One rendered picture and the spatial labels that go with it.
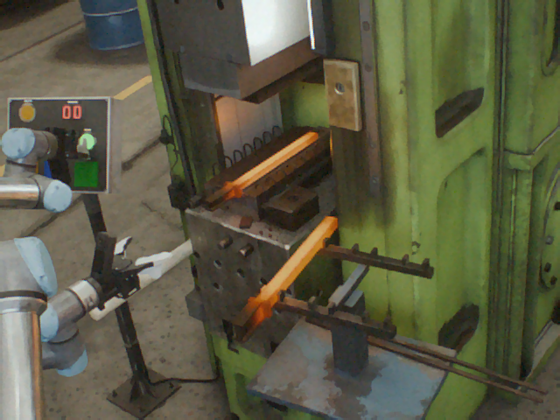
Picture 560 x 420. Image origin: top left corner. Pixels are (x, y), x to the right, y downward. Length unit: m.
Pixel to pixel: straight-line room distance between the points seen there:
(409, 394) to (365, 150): 0.60
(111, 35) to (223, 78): 4.81
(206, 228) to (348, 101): 0.57
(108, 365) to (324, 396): 1.56
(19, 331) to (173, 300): 2.02
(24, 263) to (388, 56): 0.91
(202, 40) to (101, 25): 4.80
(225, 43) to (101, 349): 1.72
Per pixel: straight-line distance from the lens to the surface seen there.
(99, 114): 2.31
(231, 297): 2.26
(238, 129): 2.35
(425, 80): 1.84
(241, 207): 2.12
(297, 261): 1.70
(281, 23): 1.93
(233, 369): 2.51
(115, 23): 6.69
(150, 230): 3.95
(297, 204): 2.02
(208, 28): 1.92
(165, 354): 3.15
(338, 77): 1.87
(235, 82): 1.92
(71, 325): 1.80
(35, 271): 1.46
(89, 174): 2.31
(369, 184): 1.98
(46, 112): 2.40
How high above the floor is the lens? 2.00
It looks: 31 degrees down
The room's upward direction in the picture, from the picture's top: 8 degrees counter-clockwise
